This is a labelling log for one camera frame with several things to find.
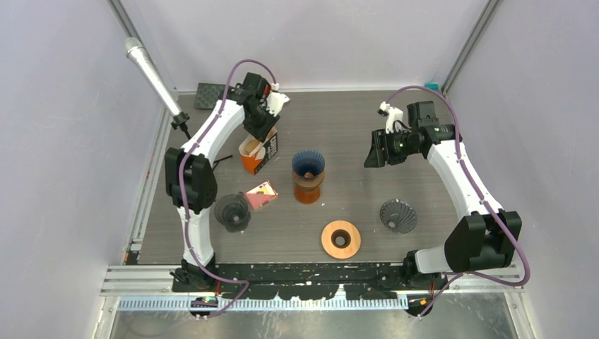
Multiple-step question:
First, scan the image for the light wooden dripper ring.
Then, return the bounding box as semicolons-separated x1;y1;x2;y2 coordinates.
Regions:
321;220;362;260

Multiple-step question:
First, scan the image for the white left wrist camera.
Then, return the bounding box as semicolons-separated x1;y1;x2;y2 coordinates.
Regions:
266;83;290;117

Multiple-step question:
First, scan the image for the amber glass carafe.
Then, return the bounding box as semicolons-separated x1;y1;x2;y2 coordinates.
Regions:
294;185;321;204

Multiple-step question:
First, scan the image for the grey ribbed dripper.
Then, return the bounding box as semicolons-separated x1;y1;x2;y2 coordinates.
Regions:
379;198;417;234

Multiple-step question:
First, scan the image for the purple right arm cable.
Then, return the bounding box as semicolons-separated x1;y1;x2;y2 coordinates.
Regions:
384;85;532;319

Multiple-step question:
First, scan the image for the dark smoky glass dripper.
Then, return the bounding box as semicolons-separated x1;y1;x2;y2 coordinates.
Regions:
214;192;251;233

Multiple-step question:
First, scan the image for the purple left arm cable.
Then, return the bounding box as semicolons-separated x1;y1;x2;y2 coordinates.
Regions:
177;59;280;319

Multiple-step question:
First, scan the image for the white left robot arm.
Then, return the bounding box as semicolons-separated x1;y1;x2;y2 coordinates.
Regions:
164;73;290;292

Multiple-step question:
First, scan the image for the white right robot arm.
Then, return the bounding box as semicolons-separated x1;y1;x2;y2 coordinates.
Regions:
364;101;522;290

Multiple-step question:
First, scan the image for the dark grey studded plate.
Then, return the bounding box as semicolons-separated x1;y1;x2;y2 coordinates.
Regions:
194;83;225;111

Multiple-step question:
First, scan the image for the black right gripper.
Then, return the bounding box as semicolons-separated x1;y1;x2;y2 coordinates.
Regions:
365;127;421;168

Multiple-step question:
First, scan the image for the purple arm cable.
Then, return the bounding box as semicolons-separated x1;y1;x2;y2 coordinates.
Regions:
177;59;280;319
384;85;532;319

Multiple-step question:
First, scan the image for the silver microphone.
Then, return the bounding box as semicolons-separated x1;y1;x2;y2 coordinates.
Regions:
124;37;183;119

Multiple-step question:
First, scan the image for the blue ribbed dripper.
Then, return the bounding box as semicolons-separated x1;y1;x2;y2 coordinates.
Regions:
291;150;326;178

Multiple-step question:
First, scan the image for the coffee paper filter box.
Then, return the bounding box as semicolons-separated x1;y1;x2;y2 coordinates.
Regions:
238;127;278;175

